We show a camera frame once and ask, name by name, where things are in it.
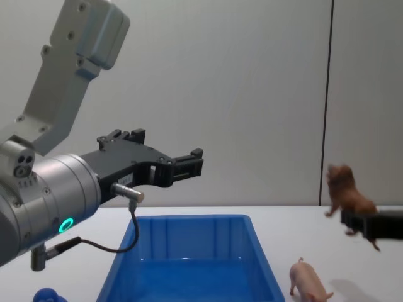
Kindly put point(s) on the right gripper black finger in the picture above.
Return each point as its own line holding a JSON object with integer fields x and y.
{"x": 384, "y": 225}

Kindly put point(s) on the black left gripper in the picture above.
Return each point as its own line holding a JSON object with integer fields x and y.
{"x": 126, "y": 162}

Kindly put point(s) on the brown toy lion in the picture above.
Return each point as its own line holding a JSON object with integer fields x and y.
{"x": 346, "y": 195}

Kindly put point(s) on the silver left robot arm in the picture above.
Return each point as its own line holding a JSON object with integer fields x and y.
{"x": 63, "y": 179}

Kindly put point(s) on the pink toy pig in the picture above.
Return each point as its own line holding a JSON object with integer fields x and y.
{"x": 307, "y": 278}

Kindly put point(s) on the blue plastic bin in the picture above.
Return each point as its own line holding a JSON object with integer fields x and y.
{"x": 189, "y": 277}

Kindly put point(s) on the small blue toy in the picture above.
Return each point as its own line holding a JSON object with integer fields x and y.
{"x": 47, "y": 295}

